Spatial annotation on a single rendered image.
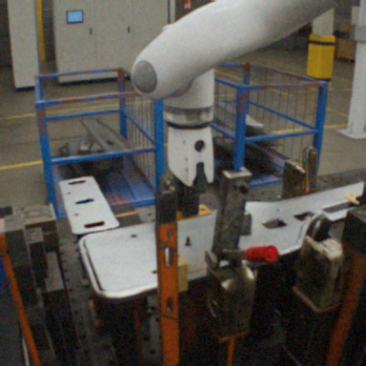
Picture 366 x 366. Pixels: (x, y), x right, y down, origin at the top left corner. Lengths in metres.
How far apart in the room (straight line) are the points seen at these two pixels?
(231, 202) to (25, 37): 7.93
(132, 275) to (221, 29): 0.43
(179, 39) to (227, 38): 0.06
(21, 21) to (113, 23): 1.89
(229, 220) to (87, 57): 8.03
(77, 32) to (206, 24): 7.96
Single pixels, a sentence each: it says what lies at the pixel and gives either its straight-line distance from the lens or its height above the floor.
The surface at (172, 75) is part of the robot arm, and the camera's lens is 0.54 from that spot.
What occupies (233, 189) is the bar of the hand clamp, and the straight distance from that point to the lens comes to 0.55.
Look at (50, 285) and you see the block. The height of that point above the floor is 1.00.
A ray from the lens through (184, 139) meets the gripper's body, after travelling 0.65.
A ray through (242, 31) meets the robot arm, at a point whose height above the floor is 1.40.
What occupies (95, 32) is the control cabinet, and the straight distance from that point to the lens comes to 8.53.
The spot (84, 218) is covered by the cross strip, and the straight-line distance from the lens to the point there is 0.89.
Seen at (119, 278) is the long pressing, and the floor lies 1.00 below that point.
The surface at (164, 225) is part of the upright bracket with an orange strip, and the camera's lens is 0.54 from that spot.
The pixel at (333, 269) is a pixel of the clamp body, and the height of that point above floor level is 1.04.
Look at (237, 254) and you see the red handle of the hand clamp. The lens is 0.58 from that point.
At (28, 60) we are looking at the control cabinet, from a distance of 8.40.
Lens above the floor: 1.42
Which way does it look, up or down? 25 degrees down
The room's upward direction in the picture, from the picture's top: straight up
